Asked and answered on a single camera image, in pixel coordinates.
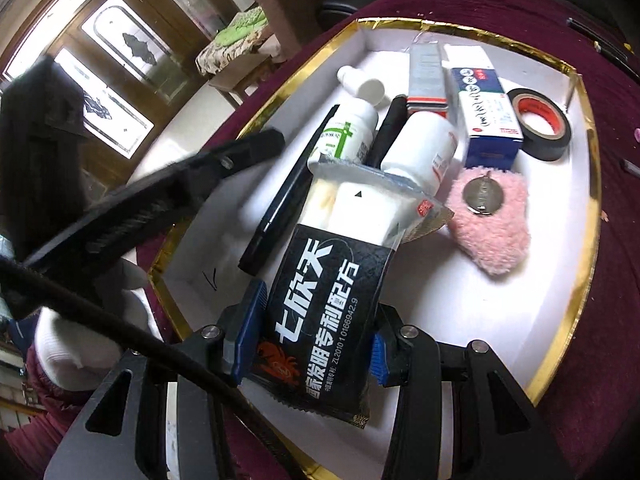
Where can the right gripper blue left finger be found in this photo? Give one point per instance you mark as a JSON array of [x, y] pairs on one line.
[[242, 331]]

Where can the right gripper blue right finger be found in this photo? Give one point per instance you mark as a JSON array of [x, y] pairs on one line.
[[385, 364]]

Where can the black sachet packet chinese text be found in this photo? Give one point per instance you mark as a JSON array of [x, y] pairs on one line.
[[315, 343]]

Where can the left white gloved hand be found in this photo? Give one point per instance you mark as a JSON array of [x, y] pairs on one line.
[[75, 358]]

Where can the black pen in tray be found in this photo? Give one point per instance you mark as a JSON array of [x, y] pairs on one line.
[[283, 208]]

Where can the white bottle green label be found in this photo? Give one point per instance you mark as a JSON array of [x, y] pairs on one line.
[[349, 133]]

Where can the pink fluffy pouch metal tag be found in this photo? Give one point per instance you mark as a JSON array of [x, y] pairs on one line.
[[489, 222]]

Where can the white gold-rimmed tray box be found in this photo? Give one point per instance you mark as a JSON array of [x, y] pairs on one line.
[[431, 283]]

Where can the wooden glass cabinet door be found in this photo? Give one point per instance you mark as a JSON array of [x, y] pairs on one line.
[[135, 59]]

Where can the maroon velvet bed cover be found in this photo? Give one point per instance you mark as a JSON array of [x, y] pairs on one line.
[[591, 405]]

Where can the white pill bottle red label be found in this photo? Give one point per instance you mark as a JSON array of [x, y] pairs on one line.
[[423, 151]]

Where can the black marker in tray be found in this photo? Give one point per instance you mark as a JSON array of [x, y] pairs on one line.
[[392, 124]]

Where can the stool with green cloth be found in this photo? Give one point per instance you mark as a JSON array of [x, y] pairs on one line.
[[233, 61]]

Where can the blue white medicine box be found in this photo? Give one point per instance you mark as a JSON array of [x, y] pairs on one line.
[[488, 117]]

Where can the silver red tube box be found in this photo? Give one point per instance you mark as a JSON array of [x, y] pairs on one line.
[[427, 80]]

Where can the black electrical tape red core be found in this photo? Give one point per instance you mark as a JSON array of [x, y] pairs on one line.
[[545, 128]]

